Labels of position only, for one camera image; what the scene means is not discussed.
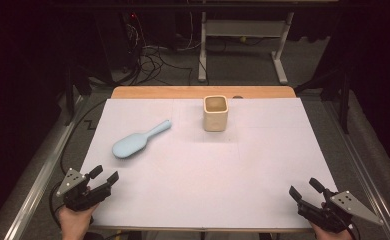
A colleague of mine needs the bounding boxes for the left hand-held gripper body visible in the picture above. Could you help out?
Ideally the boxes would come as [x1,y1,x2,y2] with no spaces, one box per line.
[56,168,112,213]

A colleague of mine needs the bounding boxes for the black metal stand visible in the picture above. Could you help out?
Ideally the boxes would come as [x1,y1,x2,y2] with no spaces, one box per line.
[64,66,92,126]
[294,66,352,134]

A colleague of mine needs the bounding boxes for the aluminium rail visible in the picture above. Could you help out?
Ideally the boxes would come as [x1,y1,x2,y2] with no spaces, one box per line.
[322,99,390,240]
[2,96,91,240]

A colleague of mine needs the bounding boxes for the black cable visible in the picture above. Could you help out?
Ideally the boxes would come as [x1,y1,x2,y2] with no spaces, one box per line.
[47,98,109,231]

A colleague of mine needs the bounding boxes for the person's right hand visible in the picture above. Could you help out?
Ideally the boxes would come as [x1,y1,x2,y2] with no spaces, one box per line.
[311,222,355,240]

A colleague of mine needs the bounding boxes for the beige square cup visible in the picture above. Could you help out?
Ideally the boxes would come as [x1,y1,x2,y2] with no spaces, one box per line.
[202,95,230,133]

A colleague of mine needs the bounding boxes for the white metal desk frame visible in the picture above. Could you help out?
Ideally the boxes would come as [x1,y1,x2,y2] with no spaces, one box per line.
[197,11,296,86]

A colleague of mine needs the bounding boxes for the white paper sheet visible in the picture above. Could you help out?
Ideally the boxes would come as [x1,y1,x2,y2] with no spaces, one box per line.
[79,97,339,231]

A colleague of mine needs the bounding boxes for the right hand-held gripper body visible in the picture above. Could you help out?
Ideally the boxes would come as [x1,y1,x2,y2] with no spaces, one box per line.
[297,189,384,234]

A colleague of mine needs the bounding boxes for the light blue hairbrush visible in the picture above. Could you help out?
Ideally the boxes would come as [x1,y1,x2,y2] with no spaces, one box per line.
[111,119,173,160]

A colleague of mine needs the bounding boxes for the tangle of cables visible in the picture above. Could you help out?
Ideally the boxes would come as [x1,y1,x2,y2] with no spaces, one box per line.
[126,13,204,86]

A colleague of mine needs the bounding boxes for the person's left hand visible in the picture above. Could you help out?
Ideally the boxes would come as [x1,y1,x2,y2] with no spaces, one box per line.
[58,203,99,240]

